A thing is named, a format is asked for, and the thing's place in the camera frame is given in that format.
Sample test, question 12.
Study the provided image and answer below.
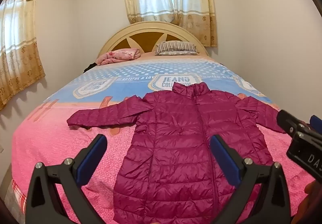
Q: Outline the red plaid cloth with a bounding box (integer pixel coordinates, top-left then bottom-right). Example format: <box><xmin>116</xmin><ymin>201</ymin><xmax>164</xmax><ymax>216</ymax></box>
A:
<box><xmin>11</xmin><ymin>179</ymin><xmax>27</xmax><ymax>214</ymax></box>

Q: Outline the person's right hand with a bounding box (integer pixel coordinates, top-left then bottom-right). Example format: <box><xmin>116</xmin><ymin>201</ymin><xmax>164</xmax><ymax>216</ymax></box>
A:
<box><xmin>303</xmin><ymin>180</ymin><xmax>322</xmax><ymax>198</ymax></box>

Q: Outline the folded pink floral blanket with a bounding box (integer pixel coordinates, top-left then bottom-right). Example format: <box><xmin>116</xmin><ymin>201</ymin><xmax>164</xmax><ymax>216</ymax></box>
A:
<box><xmin>96</xmin><ymin>48</ymin><xmax>141</xmax><ymax>65</ymax></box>

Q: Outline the pink and blue printed bed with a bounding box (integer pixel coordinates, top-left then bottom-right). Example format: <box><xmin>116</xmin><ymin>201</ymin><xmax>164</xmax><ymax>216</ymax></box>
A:
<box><xmin>11</xmin><ymin>53</ymin><xmax>322</xmax><ymax>224</ymax></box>

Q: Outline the magenta quilted puffer jacket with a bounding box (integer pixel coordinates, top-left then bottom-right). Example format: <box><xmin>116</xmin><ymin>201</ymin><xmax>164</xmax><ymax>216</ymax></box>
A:
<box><xmin>67</xmin><ymin>83</ymin><xmax>293</xmax><ymax>224</ymax></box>

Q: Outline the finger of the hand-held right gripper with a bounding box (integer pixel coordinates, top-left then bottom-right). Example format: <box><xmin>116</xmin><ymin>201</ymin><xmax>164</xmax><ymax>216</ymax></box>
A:
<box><xmin>309</xmin><ymin>115</ymin><xmax>322</xmax><ymax>135</ymax></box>
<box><xmin>276</xmin><ymin>109</ymin><xmax>312</xmax><ymax>137</ymax></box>

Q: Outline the beige floral side curtain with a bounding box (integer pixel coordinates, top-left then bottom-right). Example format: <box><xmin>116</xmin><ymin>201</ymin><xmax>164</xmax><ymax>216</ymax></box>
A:
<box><xmin>0</xmin><ymin>0</ymin><xmax>46</xmax><ymax>111</ymax></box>

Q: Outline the striped pillow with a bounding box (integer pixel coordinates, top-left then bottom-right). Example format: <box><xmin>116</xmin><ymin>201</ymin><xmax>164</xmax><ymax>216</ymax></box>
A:
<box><xmin>154</xmin><ymin>40</ymin><xmax>200</xmax><ymax>56</ymax></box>

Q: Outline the dark cloth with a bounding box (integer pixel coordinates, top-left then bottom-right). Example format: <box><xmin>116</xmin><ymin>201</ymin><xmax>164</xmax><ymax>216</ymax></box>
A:
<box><xmin>83</xmin><ymin>62</ymin><xmax>98</xmax><ymax>73</ymax></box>

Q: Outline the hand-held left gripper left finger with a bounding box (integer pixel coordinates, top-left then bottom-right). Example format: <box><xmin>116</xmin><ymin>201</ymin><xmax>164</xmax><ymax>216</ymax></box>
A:
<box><xmin>25</xmin><ymin>134</ymin><xmax>108</xmax><ymax>224</ymax></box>

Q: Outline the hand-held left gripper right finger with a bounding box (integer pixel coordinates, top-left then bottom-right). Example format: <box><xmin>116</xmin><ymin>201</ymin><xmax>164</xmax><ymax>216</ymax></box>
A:
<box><xmin>210</xmin><ymin>135</ymin><xmax>298</xmax><ymax>224</ymax></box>

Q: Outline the cream wooden headboard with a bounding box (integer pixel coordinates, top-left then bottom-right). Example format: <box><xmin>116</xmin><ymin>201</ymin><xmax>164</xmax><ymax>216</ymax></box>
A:
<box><xmin>97</xmin><ymin>21</ymin><xmax>209</xmax><ymax>60</ymax></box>

